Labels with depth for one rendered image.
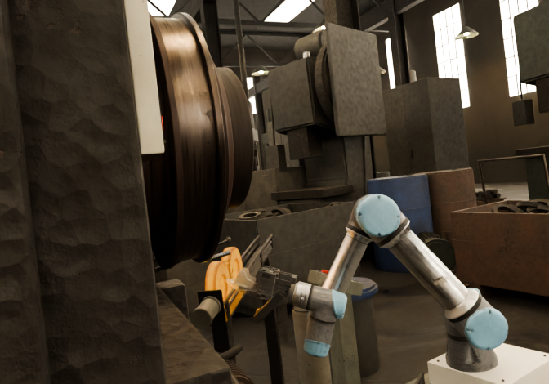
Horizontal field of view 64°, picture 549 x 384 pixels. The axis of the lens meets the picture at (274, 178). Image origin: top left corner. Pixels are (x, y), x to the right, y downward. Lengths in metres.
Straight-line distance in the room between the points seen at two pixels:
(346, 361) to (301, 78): 3.19
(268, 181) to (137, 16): 4.50
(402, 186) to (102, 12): 3.91
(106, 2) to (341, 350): 1.64
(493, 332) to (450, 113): 4.72
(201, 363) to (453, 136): 5.62
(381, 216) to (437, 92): 4.62
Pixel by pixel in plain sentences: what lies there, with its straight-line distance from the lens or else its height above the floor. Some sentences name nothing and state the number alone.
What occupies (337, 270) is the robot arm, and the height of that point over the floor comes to 0.71.
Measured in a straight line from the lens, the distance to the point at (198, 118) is 0.65.
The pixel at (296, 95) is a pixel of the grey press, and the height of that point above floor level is 1.82.
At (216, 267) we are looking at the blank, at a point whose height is 0.77.
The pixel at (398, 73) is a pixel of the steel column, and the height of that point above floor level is 3.37.
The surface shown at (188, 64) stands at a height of 1.21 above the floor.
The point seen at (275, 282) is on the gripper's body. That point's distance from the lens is 1.34.
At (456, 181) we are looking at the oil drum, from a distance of 4.55.
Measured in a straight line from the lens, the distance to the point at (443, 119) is 5.82.
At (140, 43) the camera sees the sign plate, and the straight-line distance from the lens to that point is 0.40.
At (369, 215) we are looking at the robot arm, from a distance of 1.26.
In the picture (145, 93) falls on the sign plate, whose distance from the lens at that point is 0.39.
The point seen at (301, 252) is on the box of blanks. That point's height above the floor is 0.44.
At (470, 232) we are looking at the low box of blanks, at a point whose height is 0.48.
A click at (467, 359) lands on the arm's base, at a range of 1.55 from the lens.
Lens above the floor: 1.03
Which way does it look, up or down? level
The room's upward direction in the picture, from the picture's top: 6 degrees counter-clockwise
